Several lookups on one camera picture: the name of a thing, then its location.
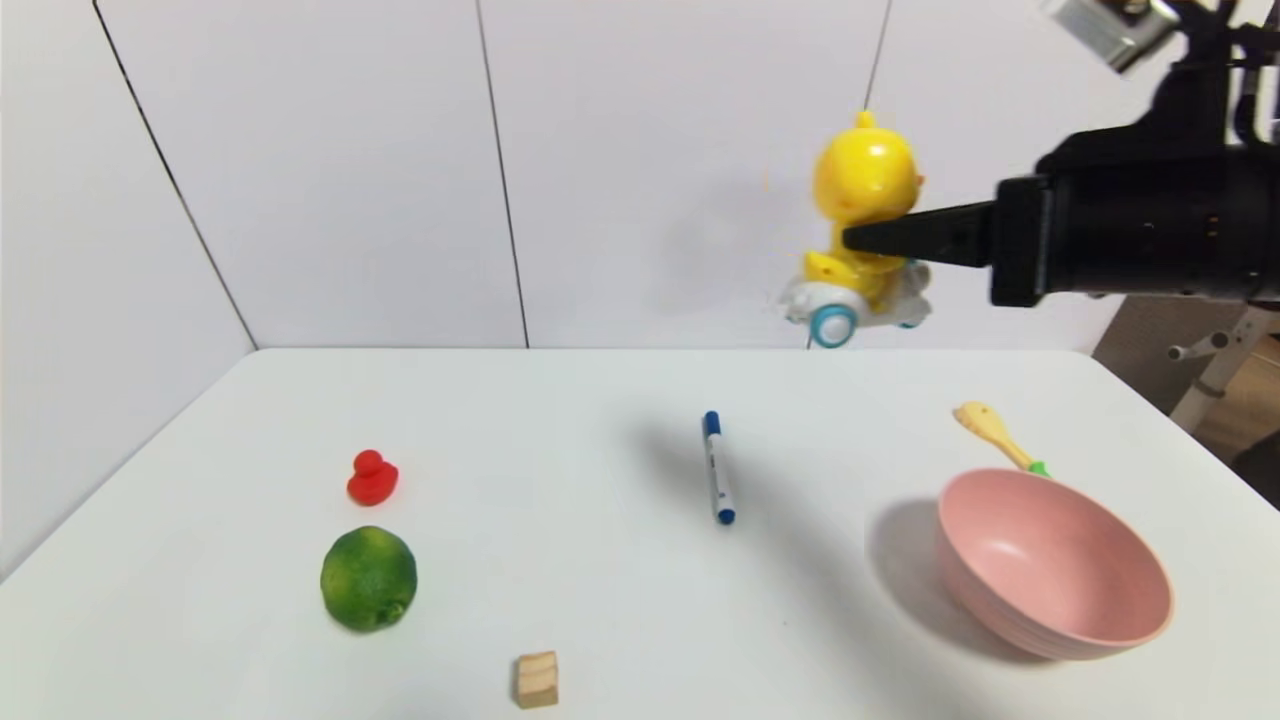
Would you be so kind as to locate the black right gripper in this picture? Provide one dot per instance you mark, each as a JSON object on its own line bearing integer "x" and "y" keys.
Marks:
{"x": 1022, "y": 240}

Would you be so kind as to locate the pink bowl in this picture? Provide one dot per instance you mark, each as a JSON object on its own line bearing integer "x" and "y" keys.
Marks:
{"x": 1050, "y": 565}

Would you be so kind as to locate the white desk with brown panel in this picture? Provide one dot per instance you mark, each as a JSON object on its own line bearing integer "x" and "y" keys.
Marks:
{"x": 1140, "y": 345}

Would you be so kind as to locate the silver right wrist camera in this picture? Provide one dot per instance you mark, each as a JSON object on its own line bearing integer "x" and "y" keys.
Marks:
{"x": 1110, "y": 30}

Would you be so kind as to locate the red rubber duck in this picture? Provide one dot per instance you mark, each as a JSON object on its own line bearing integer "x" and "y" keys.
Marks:
{"x": 372, "y": 485}

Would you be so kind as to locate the blue and white marker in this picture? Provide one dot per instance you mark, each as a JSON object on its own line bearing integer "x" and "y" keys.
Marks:
{"x": 717, "y": 468}

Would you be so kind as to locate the small wooden block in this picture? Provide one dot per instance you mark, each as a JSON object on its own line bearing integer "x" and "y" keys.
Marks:
{"x": 537, "y": 679}

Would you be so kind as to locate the green lime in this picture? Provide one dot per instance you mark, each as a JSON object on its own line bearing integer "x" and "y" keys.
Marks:
{"x": 368, "y": 579}

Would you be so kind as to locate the white desk leg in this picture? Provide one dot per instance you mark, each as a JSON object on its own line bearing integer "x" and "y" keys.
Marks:
{"x": 1225, "y": 365}

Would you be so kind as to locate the yellow duck toy car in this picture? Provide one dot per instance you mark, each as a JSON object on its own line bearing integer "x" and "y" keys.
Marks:
{"x": 865, "y": 180}

